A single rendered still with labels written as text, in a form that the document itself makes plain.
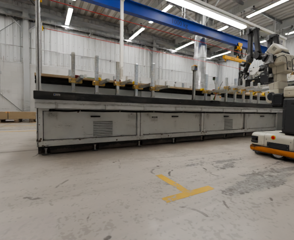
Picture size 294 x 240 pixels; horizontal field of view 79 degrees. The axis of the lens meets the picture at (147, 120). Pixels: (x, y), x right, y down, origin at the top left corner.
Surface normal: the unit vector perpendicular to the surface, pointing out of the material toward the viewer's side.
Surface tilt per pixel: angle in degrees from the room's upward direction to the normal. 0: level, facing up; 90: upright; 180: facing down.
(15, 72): 90
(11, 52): 90
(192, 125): 90
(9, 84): 90
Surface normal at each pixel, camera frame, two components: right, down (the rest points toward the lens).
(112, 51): 0.49, 0.05
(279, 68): -0.91, 0.00
